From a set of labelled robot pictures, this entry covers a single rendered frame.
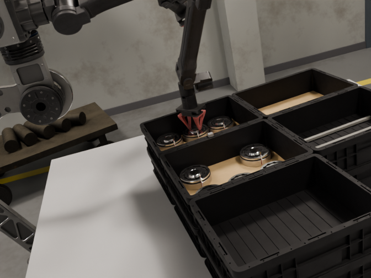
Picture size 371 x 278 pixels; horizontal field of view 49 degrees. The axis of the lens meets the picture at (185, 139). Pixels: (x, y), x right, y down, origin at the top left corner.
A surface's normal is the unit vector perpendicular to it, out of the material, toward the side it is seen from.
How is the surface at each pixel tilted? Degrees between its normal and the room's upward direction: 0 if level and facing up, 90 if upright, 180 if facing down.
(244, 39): 90
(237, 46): 90
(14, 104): 90
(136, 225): 0
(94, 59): 90
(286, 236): 0
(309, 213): 0
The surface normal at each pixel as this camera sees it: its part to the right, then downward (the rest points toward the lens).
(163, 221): -0.20, -0.87
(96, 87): 0.19, 0.41
